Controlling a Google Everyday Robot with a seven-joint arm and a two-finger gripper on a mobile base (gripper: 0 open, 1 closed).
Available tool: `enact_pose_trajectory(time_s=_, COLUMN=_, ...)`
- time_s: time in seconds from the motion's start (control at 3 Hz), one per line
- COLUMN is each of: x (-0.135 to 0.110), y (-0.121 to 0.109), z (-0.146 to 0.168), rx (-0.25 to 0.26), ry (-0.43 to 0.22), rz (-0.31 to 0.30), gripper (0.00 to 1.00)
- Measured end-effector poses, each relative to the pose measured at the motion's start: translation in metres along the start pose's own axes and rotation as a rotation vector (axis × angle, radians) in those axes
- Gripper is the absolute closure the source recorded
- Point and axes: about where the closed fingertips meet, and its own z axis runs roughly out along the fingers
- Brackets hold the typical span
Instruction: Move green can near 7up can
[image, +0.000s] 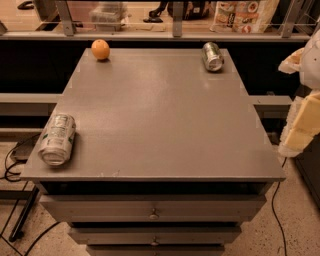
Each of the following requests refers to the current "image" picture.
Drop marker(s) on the grey metal railing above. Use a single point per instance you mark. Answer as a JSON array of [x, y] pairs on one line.
[[293, 21]]

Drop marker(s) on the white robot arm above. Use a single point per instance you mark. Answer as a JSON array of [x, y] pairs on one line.
[[309, 73]]

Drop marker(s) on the clear plastic container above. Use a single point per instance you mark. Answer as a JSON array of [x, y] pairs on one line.
[[108, 16]]

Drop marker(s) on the printed snack bag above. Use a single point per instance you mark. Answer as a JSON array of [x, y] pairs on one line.
[[243, 16]]

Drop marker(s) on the grey drawer cabinet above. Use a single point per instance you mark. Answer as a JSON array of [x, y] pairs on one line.
[[155, 129]]

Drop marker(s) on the green soda can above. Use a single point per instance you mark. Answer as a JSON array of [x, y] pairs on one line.
[[212, 57]]

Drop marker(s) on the top drawer round knob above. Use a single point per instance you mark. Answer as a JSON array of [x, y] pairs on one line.
[[154, 215]]

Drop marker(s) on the black table leg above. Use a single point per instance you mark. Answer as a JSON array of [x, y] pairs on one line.
[[29, 197]]

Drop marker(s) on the orange fruit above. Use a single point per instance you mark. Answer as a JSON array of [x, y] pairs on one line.
[[100, 49]]

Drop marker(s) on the drawer round knob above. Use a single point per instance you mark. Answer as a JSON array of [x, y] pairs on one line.
[[154, 215], [154, 242]]

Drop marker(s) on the white 7up can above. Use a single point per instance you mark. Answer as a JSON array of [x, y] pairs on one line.
[[57, 141]]

